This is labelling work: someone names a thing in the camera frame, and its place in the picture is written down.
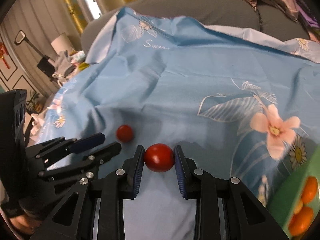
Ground red tomato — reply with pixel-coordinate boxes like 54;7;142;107
116;125;134;142
144;144;175;172

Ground yellow-green oval fruit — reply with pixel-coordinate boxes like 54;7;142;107
293;199;304;215

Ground person's left hand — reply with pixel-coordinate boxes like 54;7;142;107
9;214;42;235

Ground small potted plant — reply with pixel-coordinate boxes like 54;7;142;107
27;92;43;113

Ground green plastic bowl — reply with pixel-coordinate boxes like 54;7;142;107
267;147;319;239

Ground lower orange tangerine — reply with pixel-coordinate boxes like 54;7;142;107
289;206;313;237

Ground orange tangerine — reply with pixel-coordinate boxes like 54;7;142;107
301;176;318;204
289;206;313;237

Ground upper orange tangerine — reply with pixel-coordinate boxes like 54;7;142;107
301;176;318;204

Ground black stick vacuum cleaner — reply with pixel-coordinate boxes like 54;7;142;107
13;29;61;82

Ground cluttered clothes heap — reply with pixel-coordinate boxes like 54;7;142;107
51;50;89;87

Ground white table lamp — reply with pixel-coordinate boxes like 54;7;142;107
50;33;75;54

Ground red chinese knot decoration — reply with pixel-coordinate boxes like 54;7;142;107
0;42;10;69

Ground beige and yellow curtains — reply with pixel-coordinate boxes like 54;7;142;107
1;0;126;95

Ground purple garment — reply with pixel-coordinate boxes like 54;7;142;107
298;4;319;29

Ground grey sofa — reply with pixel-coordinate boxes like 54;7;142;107
80;0;313;55

